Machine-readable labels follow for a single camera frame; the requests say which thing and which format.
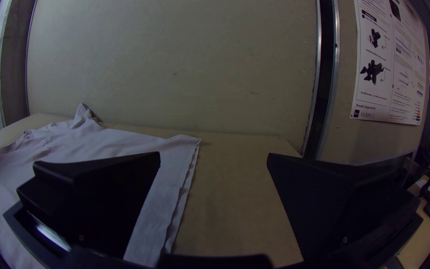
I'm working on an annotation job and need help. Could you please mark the white printed wall poster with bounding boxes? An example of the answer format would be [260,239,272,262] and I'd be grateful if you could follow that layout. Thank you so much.
[349,0,430,126]

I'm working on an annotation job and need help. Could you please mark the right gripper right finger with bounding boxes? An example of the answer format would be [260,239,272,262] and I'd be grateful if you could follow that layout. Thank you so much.
[267,152,424,263]

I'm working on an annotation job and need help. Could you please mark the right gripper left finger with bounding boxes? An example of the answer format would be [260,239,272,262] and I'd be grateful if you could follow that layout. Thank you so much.
[16,151,162,259]

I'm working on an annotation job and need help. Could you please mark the light grey t-shirt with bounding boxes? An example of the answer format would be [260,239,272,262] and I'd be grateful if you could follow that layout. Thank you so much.
[0,103,202,269]

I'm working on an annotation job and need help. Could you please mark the dark metal frame post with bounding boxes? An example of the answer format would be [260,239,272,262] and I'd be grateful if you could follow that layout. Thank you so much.
[0,0,37,132]
[299,0,341,160]

